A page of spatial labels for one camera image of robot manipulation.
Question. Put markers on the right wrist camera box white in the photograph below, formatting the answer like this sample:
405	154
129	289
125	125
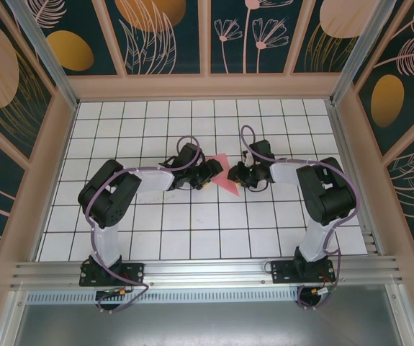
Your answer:
248	158

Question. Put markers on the black controller board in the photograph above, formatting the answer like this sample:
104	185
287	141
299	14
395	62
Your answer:
322	290
111	293

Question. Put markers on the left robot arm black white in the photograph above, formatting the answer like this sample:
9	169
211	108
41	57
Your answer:
106	198

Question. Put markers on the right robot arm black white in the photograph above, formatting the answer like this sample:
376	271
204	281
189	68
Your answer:
325	198

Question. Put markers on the aluminium frame post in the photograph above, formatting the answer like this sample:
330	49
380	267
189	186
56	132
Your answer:
44	54
360	54

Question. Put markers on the grey metal sheet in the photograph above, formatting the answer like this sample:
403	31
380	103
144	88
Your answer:
206	324

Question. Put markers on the pink cloth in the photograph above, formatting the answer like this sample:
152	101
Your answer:
224	173

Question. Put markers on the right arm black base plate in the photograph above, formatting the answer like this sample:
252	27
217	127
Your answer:
282	275

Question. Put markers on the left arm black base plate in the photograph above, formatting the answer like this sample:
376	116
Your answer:
134	270

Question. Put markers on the aluminium mounting rail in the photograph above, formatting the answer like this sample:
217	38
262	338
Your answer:
206	272

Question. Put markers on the aluminium side rail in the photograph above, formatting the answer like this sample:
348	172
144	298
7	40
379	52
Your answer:
342	144

